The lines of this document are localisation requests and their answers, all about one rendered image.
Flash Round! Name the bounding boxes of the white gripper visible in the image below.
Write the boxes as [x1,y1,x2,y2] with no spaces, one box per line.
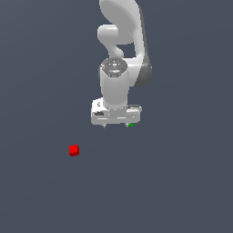
[90,97,143,129]

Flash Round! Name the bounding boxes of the red cube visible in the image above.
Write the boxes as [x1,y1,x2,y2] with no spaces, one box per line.
[68,145,80,157]

